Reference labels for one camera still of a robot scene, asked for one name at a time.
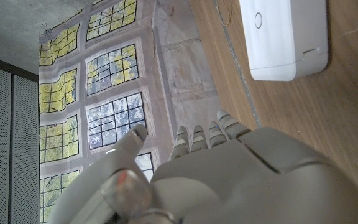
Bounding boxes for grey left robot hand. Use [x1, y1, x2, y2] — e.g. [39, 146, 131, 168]
[47, 109, 358, 224]

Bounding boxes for small white box device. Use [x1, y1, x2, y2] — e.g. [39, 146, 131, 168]
[239, 0, 329, 82]

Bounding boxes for printed window backdrop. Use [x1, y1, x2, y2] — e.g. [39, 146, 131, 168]
[38, 0, 227, 224]

